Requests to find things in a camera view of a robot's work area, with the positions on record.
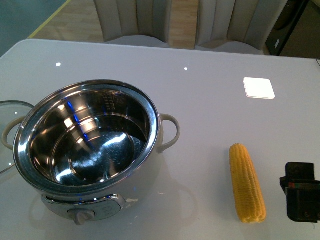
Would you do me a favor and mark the right beige upholstered chair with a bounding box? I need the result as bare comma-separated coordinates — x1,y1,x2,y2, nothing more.
194,0,287,55

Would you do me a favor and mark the left beige upholstered chair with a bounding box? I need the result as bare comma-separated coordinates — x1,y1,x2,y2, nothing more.
94,0,172,48

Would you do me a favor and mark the yellow corn cob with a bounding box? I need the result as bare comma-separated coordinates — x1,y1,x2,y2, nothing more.
229,143,267,224

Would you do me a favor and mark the black cabinet at right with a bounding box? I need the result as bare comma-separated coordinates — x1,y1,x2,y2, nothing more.
266,0,320,59

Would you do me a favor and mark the white electric cooking pot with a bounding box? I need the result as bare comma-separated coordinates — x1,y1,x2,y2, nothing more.
13,80,181,225

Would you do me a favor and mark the beige upholstered chair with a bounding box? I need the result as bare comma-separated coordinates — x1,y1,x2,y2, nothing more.
94,0,172,48
194,0,287,55

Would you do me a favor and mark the glass pot lid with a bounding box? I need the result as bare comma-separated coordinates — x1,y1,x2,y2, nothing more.
0,100,34,174

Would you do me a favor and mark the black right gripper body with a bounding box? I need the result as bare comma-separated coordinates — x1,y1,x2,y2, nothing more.
279,162,320,223

